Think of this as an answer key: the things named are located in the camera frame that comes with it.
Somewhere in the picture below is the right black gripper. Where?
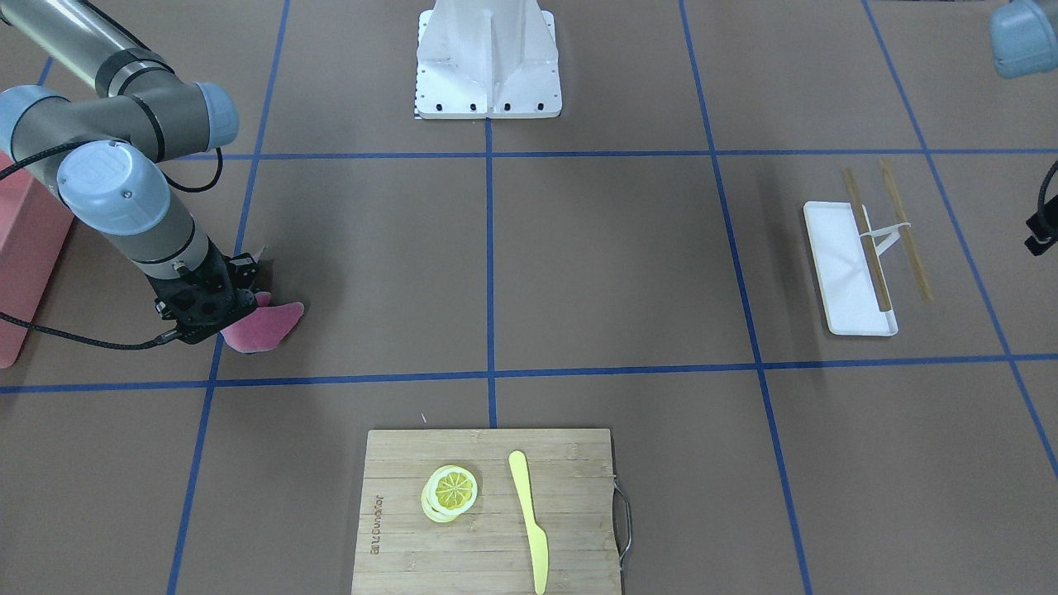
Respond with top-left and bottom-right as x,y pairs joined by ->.
148,244 -> 260,344

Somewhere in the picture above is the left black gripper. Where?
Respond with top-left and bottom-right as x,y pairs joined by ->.
1025,195 -> 1057,255

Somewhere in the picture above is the pink and grey cloth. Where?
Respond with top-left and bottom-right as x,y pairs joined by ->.
220,288 -> 306,355

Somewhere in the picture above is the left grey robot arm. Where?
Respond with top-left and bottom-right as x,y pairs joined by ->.
989,1 -> 1057,256

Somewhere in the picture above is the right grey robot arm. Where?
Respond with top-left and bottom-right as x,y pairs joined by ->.
2,1 -> 257,344

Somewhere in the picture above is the outer wooden rack bar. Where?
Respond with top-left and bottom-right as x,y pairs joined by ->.
878,158 -> 934,302

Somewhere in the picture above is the wooden rack bar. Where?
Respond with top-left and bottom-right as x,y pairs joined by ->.
841,167 -> 893,312
878,158 -> 934,302

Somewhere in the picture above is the inner wooden rack bar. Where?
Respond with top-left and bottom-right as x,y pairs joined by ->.
841,167 -> 893,312

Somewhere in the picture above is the pink plastic bin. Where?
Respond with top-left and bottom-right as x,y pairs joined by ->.
1,169 -> 74,321

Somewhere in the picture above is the white rectangular tray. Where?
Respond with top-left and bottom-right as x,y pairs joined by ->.
803,201 -> 898,336

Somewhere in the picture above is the yellow lemon slice toy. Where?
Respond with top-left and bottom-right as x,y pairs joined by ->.
421,464 -> 479,523

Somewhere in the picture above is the bamboo cutting board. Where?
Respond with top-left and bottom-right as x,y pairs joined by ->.
351,429 -> 622,594

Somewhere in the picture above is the yellow plastic knife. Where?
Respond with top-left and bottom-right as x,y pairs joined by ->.
508,450 -> 550,594

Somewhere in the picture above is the white rack bracket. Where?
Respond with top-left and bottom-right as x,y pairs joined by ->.
859,222 -> 910,257

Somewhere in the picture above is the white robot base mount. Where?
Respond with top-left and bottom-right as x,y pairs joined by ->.
413,1 -> 563,120

